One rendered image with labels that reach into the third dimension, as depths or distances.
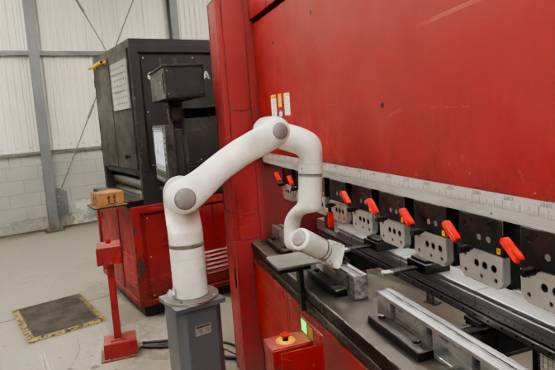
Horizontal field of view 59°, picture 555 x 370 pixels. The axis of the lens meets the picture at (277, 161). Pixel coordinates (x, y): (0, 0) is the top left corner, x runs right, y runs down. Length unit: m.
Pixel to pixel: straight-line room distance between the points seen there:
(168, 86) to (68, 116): 6.01
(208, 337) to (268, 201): 1.32
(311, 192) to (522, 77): 0.91
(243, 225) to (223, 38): 1.08
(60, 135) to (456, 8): 7.96
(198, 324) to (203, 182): 0.48
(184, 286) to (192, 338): 0.17
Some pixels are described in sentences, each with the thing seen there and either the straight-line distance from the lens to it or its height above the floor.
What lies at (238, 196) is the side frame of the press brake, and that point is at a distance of 2.89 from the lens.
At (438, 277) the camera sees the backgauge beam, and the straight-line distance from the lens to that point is 1.97.
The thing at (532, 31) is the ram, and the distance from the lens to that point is 1.13.
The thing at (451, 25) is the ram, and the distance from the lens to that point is 1.32.
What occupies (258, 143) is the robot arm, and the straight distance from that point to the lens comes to 1.69.
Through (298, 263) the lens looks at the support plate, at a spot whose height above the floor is 1.00.
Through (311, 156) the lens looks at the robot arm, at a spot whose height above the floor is 1.45.
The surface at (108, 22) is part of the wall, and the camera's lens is 9.21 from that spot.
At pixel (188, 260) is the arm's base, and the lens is 1.72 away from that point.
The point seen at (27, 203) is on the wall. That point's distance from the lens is 8.85.
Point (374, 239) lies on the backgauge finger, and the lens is 2.25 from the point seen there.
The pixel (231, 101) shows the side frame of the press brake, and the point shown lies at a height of 1.70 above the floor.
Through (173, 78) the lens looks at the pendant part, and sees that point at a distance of 2.96.
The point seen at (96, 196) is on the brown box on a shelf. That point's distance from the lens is 4.12.
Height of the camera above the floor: 1.62
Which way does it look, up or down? 6 degrees down
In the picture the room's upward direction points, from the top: 4 degrees counter-clockwise
